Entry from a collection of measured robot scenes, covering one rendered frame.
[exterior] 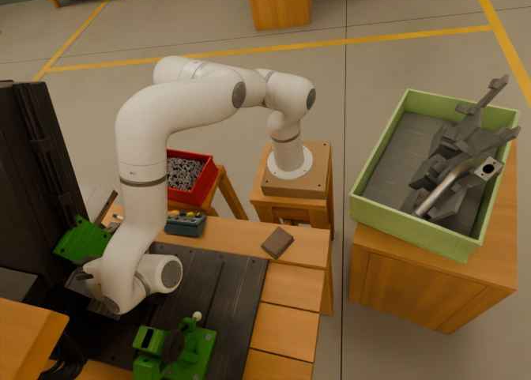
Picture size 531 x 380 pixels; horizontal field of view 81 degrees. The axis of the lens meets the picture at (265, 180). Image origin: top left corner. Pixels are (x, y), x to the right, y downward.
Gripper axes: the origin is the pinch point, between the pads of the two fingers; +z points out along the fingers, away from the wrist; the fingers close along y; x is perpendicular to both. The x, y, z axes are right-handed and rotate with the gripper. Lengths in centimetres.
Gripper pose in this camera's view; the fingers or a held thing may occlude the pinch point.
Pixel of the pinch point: (89, 266)
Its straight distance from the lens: 101.6
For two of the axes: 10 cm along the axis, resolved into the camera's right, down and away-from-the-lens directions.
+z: -8.7, 0.8, 4.8
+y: -4.7, 1.7, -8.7
